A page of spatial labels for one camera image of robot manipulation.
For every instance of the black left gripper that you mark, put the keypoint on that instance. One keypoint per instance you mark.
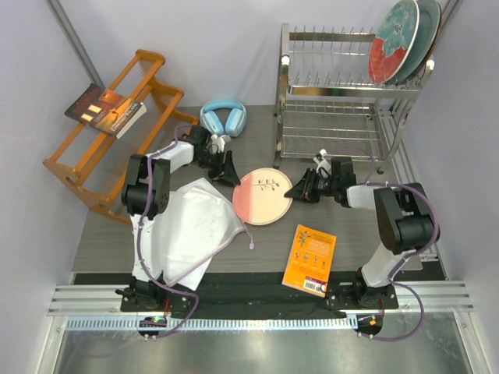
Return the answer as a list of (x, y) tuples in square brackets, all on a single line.
[(227, 168)]

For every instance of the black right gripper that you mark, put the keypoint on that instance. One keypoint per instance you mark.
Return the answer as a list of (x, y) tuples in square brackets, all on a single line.
[(305, 188)]

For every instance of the pink and cream plate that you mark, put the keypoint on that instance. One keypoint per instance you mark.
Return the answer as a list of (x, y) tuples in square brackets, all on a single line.
[(260, 199)]

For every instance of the red and teal plate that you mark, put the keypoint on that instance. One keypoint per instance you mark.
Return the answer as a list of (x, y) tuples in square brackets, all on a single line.
[(393, 41)]

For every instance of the light teal plate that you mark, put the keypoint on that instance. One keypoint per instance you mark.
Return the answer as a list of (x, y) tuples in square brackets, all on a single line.
[(429, 25)]

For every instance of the dark teal floral plate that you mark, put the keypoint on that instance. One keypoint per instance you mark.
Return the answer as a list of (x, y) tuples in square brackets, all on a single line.
[(438, 39)]

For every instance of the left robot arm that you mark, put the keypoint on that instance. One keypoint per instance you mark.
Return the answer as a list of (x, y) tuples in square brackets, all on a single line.
[(146, 194)]

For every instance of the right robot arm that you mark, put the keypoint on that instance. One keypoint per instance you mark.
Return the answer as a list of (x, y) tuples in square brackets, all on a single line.
[(406, 222)]

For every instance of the stainless steel dish rack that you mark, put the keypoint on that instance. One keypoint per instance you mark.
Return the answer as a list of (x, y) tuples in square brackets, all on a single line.
[(325, 99)]

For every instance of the orange wooden rack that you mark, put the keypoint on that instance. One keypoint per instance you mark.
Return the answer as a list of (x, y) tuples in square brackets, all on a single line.
[(92, 164)]

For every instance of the light blue headphones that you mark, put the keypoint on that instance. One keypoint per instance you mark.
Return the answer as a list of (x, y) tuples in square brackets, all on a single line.
[(235, 122)]

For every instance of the clear zip pouch purple trim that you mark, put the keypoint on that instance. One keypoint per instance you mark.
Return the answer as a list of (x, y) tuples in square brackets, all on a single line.
[(198, 223)]

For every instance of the orange paperback book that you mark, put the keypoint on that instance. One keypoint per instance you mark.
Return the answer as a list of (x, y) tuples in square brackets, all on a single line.
[(309, 262)]

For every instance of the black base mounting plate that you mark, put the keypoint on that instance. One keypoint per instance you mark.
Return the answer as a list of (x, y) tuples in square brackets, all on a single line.
[(270, 297)]

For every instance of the dark paperback book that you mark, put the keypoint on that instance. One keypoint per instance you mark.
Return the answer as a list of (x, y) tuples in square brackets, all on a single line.
[(106, 110)]

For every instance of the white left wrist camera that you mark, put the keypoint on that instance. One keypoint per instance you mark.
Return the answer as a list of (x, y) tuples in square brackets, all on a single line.
[(219, 144)]

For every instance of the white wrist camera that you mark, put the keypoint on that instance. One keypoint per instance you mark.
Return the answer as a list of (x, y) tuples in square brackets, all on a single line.
[(323, 165), (219, 144)]

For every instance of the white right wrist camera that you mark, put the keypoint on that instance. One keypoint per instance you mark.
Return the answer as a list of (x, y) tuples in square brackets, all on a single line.
[(323, 165)]

